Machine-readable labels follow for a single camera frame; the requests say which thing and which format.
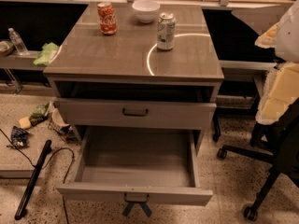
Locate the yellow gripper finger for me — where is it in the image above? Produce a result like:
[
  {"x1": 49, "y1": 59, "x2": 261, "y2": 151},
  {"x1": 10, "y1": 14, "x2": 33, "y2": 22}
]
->
[
  {"x1": 255, "y1": 62, "x2": 299, "y2": 125},
  {"x1": 254, "y1": 23, "x2": 278, "y2": 49}
]

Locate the green white 7up can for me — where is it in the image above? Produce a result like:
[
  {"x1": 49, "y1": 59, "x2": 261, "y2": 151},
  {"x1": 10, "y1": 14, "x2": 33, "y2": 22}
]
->
[{"x1": 157, "y1": 12, "x2": 176, "y2": 50}]

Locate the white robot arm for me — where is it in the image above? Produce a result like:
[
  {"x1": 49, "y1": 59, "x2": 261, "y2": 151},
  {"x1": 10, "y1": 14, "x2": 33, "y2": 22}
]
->
[{"x1": 255, "y1": 0, "x2": 299, "y2": 125}]

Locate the grey wooden drawer cabinet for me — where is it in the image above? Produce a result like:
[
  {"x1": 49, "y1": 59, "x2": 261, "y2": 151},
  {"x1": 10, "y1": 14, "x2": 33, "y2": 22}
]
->
[{"x1": 43, "y1": 2, "x2": 225, "y2": 156}]

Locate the open grey lower drawer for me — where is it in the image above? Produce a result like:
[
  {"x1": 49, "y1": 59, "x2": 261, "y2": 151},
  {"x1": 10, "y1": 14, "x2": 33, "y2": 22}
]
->
[{"x1": 57, "y1": 126, "x2": 213, "y2": 206}]

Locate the red coca-cola can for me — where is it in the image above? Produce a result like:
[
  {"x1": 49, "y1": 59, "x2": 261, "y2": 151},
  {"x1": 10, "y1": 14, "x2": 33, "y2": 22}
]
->
[{"x1": 97, "y1": 2, "x2": 117, "y2": 35}]

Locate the closed grey upper drawer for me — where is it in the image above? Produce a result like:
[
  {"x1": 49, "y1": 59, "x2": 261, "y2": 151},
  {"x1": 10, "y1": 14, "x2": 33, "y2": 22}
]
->
[{"x1": 55, "y1": 98, "x2": 216, "y2": 130}]

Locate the black office chair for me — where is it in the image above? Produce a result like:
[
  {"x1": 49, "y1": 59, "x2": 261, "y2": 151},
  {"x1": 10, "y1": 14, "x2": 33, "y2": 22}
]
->
[{"x1": 217, "y1": 103, "x2": 299, "y2": 224}]

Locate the white ceramic bowl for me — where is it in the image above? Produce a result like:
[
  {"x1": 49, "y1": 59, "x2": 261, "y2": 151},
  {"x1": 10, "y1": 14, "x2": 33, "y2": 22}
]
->
[{"x1": 132, "y1": 0, "x2": 160, "y2": 23}]

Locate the green crumpled cloth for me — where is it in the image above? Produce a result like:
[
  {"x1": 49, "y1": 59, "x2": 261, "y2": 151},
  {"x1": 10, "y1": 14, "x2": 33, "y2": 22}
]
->
[{"x1": 34, "y1": 42, "x2": 59, "y2": 65}]

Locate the green chip bag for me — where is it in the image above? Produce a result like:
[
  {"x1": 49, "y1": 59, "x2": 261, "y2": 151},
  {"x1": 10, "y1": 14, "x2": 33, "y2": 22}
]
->
[{"x1": 29, "y1": 103, "x2": 50, "y2": 126}]

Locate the clear plastic water bottle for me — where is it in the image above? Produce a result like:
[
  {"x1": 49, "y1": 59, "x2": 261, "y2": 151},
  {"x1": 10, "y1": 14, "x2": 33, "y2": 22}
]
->
[{"x1": 8, "y1": 28, "x2": 28, "y2": 55}]

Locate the yellow sponge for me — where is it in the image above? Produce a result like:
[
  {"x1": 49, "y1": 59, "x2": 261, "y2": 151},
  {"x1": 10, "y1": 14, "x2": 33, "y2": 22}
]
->
[{"x1": 19, "y1": 117, "x2": 32, "y2": 129}]

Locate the brown bowl on shelf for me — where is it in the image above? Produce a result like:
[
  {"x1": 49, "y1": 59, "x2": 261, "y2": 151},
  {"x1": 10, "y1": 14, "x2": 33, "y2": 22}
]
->
[{"x1": 0, "y1": 40, "x2": 14, "y2": 57}]

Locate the blue snack bag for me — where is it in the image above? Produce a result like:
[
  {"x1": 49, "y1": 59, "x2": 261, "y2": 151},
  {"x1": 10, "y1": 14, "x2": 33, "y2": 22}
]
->
[{"x1": 8, "y1": 126, "x2": 29, "y2": 148}]

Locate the black long bar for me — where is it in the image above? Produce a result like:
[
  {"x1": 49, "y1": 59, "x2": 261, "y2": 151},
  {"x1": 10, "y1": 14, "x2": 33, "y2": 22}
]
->
[{"x1": 14, "y1": 140, "x2": 51, "y2": 220}]

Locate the wire basket with items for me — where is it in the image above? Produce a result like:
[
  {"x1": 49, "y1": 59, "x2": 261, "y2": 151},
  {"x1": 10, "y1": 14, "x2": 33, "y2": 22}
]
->
[{"x1": 48, "y1": 108, "x2": 77, "y2": 143}]

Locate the black floor cable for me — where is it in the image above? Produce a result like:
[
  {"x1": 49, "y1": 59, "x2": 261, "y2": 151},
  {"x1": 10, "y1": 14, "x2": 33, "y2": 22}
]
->
[{"x1": 0, "y1": 128, "x2": 76, "y2": 224}]

